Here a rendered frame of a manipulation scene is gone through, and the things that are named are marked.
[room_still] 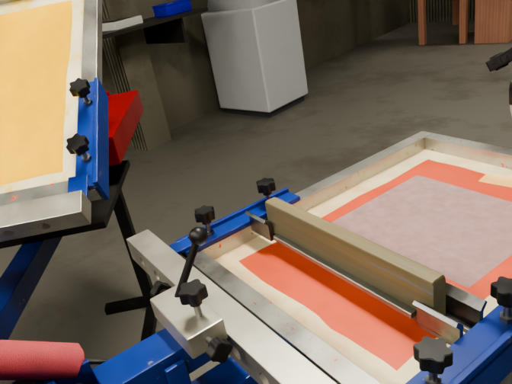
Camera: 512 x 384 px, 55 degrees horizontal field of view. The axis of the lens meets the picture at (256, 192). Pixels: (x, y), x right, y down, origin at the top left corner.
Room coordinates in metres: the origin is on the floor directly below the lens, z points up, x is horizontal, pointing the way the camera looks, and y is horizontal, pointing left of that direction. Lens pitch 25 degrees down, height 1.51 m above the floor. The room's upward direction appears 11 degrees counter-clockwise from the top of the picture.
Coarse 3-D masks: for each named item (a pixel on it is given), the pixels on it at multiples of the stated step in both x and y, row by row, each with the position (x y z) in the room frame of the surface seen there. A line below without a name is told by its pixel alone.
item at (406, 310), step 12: (276, 240) 0.85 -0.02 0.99; (288, 240) 0.83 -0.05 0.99; (300, 252) 0.78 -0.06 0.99; (324, 264) 0.73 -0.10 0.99; (348, 276) 0.68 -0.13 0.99; (360, 288) 0.65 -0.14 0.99; (372, 288) 0.64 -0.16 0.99; (384, 300) 0.61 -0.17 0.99; (396, 300) 0.60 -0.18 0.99; (408, 312) 0.57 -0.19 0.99
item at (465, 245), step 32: (448, 224) 0.84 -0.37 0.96; (480, 224) 0.82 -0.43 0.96; (416, 256) 0.75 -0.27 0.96; (448, 256) 0.74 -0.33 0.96; (480, 256) 0.72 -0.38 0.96; (352, 288) 0.70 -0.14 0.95; (480, 288) 0.64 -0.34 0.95; (352, 320) 0.62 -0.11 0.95; (384, 320) 0.60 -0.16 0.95; (416, 320) 0.59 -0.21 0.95; (384, 352) 0.54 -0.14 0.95
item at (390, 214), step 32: (384, 192) 1.03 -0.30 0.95; (416, 192) 1.00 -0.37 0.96; (448, 192) 0.97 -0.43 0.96; (480, 192) 0.94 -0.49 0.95; (352, 224) 0.91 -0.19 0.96; (384, 224) 0.89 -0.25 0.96; (416, 224) 0.86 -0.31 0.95; (256, 256) 0.86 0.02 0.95; (288, 256) 0.84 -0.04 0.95; (288, 288) 0.73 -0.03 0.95; (320, 288) 0.72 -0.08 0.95
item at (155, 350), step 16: (160, 336) 0.56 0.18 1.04; (128, 352) 0.54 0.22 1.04; (144, 352) 0.54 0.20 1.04; (160, 352) 0.53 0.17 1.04; (176, 352) 0.53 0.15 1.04; (96, 368) 0.52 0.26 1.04; (112, 368) 0.52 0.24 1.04; (128, 368) 0.51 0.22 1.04; (144, 368) 0.51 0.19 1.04; (160, 368) 0.51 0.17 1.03; (192, 368) 0.53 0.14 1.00
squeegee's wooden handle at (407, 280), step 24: (288, 216) 0.83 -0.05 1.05; (312, 216) 0.79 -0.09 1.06; (312, 240) 0.77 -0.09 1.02; (336, 240) 0.71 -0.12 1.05; (360, 240) 0.68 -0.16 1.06; (336, 264) 0.72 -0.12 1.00; (360, 264) 0.66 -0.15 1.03; (384, 264) 0.62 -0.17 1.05; (408, 264) 0.59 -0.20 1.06; (384, 288) 0.62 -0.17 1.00; (408, 288) 0.58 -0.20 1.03; (432, 288) 0.54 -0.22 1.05
